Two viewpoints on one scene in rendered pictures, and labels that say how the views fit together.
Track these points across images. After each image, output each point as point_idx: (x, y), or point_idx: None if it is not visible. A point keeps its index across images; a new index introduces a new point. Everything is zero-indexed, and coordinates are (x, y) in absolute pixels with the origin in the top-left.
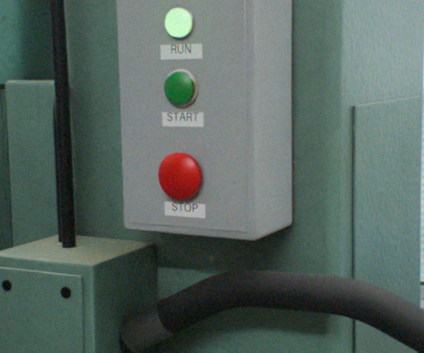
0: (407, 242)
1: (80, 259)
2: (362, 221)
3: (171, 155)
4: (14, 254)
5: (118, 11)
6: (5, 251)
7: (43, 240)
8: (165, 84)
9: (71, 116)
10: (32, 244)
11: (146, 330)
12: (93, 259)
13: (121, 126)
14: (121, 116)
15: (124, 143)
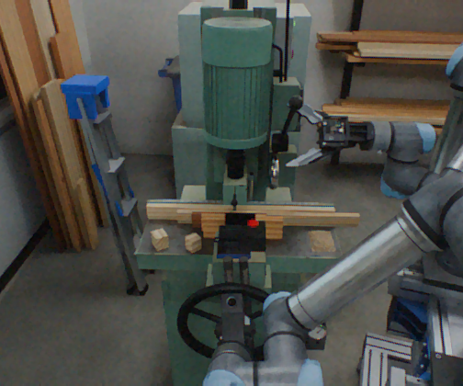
0: None
1: (293, 78)
2: None
3: (293, 50)
4: (297, 83)
5: (293, 22)
6: (296, 84)
7: (282, 84)
8: (293, 36)
9: (274, 52)
10: (287, 84)
11: None
12: (292, 77)
13: (291, 47)
14: (291, 45)
15: (291, 51)
